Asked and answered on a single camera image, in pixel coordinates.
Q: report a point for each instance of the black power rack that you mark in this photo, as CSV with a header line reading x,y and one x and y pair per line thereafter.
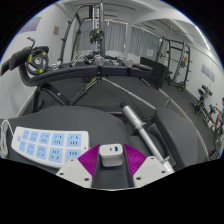
x,y
181,56

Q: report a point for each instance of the white paper sign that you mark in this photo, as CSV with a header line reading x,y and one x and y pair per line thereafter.
x,y
150,53

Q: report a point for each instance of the small brown wall sign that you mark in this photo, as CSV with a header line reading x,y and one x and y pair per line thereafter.
x,y
56,30

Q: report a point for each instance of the black dumbbell rack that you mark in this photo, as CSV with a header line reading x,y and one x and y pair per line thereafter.
x,y
204,100

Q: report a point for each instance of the black weight plate yellow marks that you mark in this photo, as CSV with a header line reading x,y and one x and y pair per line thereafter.
x,y
30,66
96,33

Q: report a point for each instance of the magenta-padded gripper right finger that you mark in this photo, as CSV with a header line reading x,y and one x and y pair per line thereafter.
x,y
150,171

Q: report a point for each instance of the black weight bench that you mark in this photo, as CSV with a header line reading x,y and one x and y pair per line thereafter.
x,y
83,71

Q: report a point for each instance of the white power strip blue sockets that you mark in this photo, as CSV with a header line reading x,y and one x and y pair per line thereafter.
x,y
50,143

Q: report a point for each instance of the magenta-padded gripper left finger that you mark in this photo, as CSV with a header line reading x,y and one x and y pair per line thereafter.
x,y
73,171

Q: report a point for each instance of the white charger block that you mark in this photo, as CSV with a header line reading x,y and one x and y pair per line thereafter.
x,y
110,156

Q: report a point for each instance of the white ceiling light strip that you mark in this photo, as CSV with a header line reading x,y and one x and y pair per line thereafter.
x,y
202,36

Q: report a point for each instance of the black padded seat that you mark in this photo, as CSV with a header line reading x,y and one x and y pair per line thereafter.
x,y
176,133

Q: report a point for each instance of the silver barbell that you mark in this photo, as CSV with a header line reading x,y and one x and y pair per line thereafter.
x,y
140,128

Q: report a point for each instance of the silver dumbbell group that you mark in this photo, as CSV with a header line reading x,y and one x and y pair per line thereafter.
x,y
100,60

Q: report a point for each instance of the purple wall poster pair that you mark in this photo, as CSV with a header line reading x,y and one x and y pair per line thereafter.
x,y
207,72

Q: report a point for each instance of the person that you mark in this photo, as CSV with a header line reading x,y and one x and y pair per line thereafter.
x,y
221,116

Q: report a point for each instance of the black upright board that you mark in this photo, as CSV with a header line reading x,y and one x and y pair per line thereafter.
x,y
155,71

